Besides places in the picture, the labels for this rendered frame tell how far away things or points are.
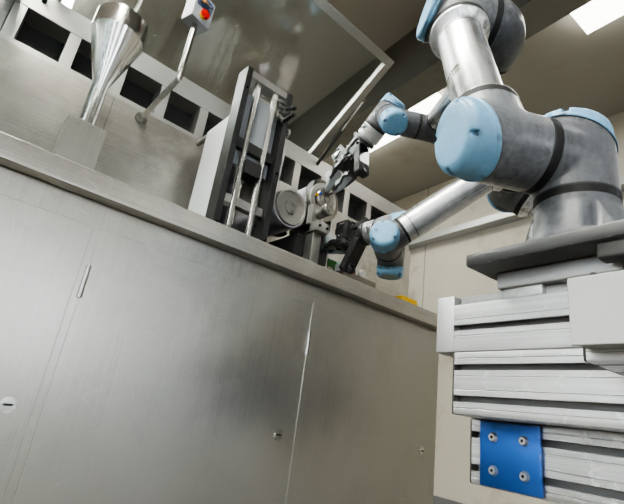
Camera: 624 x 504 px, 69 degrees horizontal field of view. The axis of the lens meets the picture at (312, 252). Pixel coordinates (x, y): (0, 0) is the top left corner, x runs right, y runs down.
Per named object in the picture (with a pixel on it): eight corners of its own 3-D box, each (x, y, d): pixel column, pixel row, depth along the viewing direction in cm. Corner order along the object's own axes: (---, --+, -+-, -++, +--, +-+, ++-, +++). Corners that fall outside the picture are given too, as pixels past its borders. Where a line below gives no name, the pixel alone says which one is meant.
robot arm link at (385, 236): (556, 148, 108) (382, 258, 109) (546, 172, 117) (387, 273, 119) (523, 118, 113) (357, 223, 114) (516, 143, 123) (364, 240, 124)
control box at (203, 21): (195, 11, 130) (203, -15, 134) (180, 19, 134) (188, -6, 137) (212, 28, 136) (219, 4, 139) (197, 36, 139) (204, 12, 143)
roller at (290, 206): (274, 216, 137) (280, 182, 141) (230, 234, 156) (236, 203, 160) (303, 230, 144) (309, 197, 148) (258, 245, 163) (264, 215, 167)
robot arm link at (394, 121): (424, 115, 126) (415, 109, 136) (386, 106, 125) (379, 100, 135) (415, 143, 130) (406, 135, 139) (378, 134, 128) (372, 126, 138)
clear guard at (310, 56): (129, -162, 120) (129, -162, 121) (58, 5, 142) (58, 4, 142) (385, 62, 182) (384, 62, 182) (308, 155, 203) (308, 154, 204)
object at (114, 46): (20, 206, 97) (99, 8, 116) (10, 221, 107) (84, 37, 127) (88, 229, 105) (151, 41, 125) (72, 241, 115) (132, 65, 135)
